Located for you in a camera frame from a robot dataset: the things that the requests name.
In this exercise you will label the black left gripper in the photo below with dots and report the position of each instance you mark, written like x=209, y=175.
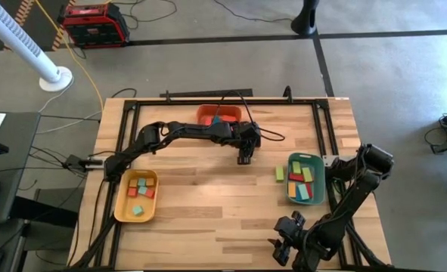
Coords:
x=247, y=136

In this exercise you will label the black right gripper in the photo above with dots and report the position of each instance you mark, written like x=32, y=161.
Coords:
x=293, y=228

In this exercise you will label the green thick block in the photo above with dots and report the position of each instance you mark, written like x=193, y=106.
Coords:
x=280, y=173

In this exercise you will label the red-orange thick block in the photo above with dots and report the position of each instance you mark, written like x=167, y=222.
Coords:
x=228, y=118

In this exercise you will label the blue thick block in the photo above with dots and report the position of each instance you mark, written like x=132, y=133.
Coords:
x=216, y=120

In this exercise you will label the red thick block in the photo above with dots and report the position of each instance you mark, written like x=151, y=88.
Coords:
x=208, y=120

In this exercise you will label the orange block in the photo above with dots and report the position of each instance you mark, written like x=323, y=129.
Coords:
x=292, y=189

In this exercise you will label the teal block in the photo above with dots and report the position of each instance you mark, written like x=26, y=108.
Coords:
x=303, y=192

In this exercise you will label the orange plastic bin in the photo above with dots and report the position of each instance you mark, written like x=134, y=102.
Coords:
x=208, y=109

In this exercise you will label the teal plastic bin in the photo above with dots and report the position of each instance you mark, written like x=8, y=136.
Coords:
x=317, y=160

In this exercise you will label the small orange cube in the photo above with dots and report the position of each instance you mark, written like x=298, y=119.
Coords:
x=133, y=183
x=149, y=181

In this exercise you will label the small red cube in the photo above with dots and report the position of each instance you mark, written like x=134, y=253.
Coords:
x=149, y=193
x=132, y=192

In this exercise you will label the small teal cube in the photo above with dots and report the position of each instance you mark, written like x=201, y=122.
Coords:
x=141, y=181
x=142, y=190
x=137, y=210

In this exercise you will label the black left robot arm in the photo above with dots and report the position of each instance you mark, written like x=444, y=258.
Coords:
x=185, y=130

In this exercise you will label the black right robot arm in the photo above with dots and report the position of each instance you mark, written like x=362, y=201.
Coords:
x=359, y=177

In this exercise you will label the yellow plastic bin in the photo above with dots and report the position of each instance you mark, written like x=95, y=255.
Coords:
x=147, y=211

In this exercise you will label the black stand base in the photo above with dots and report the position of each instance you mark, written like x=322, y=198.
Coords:
x=306, y=19

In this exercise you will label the dark grey side table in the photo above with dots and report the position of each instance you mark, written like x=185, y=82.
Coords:
x=19, y=151

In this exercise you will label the black hazard striped mat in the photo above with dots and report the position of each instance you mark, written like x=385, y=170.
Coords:
x=41, y=22

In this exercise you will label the white tower fan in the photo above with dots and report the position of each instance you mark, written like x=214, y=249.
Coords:
x=19, y=41

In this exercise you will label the black flat rail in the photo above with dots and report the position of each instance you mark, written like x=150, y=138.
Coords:
x=189, y=93

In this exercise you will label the grey metal base plate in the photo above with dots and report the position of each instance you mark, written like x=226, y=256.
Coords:
x=331, y=160

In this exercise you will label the black aluminium table frame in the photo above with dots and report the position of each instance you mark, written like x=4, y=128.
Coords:
x=170, y=102

